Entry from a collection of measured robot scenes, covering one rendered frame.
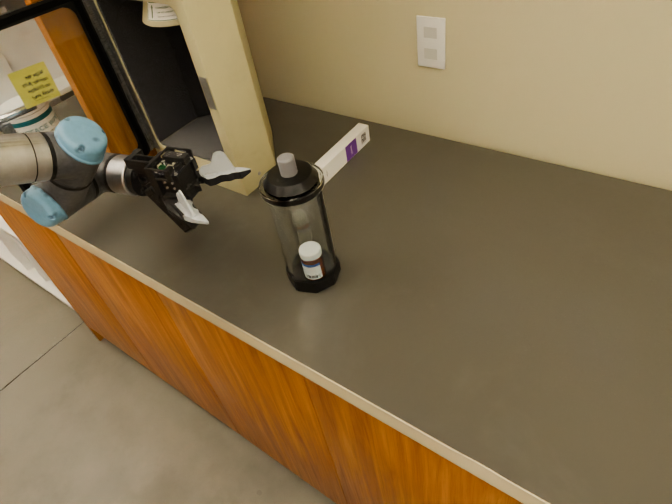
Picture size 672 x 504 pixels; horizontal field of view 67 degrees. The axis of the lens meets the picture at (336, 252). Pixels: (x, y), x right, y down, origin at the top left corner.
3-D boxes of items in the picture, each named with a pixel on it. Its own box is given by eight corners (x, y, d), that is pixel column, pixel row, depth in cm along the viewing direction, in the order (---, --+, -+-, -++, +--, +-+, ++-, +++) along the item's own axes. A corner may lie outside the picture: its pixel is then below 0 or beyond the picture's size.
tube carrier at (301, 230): (347, 252, 100) (331, 161, 85) (332, 294, 92) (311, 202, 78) (296, 248, 103) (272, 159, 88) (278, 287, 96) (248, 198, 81)
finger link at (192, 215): (182, 208, 80) (164, 182, 87) (194, 235, 84) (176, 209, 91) (200, 199, 81) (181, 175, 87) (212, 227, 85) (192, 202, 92)
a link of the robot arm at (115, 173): (117, 201, 97) (143, 176, 102) (136, 204, 95) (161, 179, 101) (99, 169, 92) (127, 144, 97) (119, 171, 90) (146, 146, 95)
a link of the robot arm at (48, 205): (23, 171, 82) (74, 143, 90) (12, 208, 89) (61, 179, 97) (62, 204, 83) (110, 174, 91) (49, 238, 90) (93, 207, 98)
